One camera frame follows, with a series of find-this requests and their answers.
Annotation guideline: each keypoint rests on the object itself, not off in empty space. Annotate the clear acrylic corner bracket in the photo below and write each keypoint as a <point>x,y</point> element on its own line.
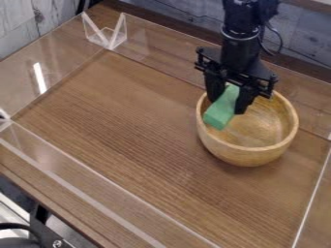
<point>105,37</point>

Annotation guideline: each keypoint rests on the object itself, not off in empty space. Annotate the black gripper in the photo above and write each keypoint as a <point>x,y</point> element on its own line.
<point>235,64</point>

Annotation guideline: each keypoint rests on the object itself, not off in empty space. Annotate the clear acrylic enclosure wall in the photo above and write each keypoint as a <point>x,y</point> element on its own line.
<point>99,142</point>

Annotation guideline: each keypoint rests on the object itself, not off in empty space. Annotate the black table leg frame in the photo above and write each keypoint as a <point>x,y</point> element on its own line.
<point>49,238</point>

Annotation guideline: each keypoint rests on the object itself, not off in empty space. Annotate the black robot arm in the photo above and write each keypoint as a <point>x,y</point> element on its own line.
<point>248,14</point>

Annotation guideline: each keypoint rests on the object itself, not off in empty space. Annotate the green rectangular stick block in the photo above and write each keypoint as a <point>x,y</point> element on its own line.
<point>220,112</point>

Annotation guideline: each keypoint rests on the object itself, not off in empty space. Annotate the wooden bowl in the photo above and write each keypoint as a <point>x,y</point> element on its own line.
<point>257,136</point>

